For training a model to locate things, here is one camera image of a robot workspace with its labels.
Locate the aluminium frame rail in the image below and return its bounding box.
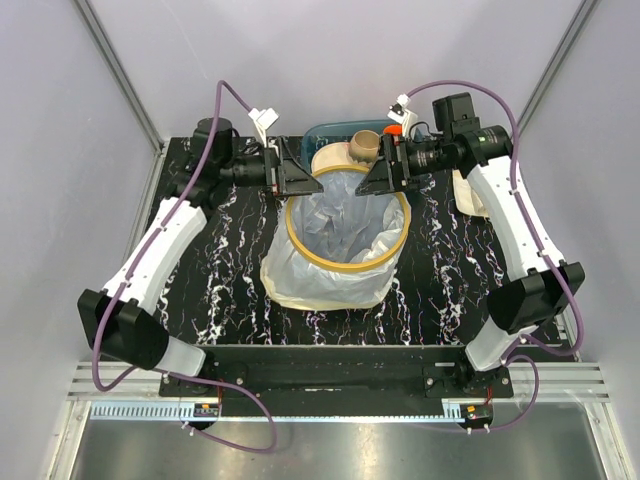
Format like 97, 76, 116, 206
66, 362, 609, 403

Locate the cream translucent trash bag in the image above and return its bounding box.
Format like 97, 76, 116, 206
260, 166, 411, 311

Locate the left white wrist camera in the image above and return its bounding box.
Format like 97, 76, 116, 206
248, 108, 279, 147

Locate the beige brown ceramic mug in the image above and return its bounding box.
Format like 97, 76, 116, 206
348, 130, 380, 166

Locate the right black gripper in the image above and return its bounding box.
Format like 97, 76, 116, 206
356, 132, 453, 197

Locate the right connector box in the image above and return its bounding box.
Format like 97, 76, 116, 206
461, 403, 494, 430

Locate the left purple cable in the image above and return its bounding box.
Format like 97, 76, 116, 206
92, 79, 279, 454

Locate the left connector box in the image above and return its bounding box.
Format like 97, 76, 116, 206
193, 402, 220, 419

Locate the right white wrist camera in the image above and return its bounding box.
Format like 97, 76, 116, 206
387, 94, 418, 138

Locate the yellow bin rim ring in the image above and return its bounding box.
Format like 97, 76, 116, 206
284, 165, 412, 274

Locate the cream pink floral plate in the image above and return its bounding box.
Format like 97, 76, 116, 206
311, 142, 370, 173

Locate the perforated cable duct strip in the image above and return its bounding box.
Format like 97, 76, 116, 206
90, 401, 463, 424

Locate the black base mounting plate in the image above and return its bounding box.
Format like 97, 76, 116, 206
158, 344, 515, 401

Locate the teal plastic basket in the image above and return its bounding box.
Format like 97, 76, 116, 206
300, 119, 391, 171

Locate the purple cable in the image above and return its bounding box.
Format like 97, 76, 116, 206
92, 79, 279, 454
407, 79, 587, 434

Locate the connector box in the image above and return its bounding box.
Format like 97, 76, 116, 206
193, 402, 220, 419
461, 403, 494, 430

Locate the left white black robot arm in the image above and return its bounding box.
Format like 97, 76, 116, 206
78, 118, 323, 396

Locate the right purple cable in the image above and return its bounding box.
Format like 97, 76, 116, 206
407, 79, 587, 434

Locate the roll of cream trash bags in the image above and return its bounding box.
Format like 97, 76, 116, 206
452, 170, 489, 218

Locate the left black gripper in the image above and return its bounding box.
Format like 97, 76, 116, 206
220, 137, 323, 198

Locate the orange cup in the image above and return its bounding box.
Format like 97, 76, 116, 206
383, 124, 402, 135

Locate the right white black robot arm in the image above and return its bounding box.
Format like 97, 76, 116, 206
355, 92, 585, 397

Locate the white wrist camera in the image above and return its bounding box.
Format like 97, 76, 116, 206
248, 108, 279, 147
387, 94, 418, 138

